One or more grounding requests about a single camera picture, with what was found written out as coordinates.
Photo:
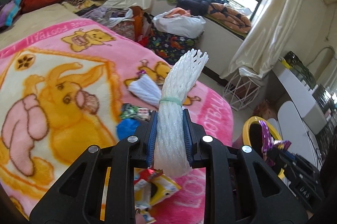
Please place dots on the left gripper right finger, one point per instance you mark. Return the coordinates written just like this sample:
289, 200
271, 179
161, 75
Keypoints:
187, 129

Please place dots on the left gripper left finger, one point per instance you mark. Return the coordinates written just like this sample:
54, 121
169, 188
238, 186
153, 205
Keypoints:
150, 139

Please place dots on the green patterned snack wrapper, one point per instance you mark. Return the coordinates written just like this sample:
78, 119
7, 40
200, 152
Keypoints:
129, 111

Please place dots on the purple foil snack wrapper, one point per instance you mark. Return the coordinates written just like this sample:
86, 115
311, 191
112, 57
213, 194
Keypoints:
268, 142

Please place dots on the white foam net sleeve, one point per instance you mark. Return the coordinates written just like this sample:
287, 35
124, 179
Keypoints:
170, 152

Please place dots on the yellow rimmed trash bin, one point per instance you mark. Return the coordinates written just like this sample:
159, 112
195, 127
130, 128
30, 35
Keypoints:
252, 134

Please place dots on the blue crumpled wrapper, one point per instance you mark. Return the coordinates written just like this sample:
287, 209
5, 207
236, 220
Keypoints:
126, 128

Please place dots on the yellow white snack packet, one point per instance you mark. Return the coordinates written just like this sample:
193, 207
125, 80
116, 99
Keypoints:
150, 188

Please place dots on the white curved vanity desk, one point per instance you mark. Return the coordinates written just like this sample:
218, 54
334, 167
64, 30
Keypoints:
300, 118

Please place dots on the dinosaur print fabric hamper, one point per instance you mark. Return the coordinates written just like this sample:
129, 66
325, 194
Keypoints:
168, 46

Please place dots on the white plastic bag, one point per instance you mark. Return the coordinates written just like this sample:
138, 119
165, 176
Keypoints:
181, 25

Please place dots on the right cream curtain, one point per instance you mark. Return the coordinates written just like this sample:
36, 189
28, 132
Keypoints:
272, 26

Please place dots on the pink cartoon bear blanket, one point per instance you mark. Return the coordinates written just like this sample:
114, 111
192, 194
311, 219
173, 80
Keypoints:
61, 159

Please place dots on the brown patterned fabric bag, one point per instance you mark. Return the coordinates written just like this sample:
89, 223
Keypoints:
126, 29

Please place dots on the orange navy star quilt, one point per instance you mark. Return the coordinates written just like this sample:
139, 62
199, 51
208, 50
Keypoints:
229, 17

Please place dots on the dark jacket on sill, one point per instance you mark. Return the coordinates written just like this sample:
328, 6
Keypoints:
196, 7

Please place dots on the orange bag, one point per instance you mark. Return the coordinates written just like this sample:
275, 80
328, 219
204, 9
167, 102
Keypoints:
140, 24

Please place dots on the white wire frame stool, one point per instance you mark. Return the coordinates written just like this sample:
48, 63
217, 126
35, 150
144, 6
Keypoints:
241, 90

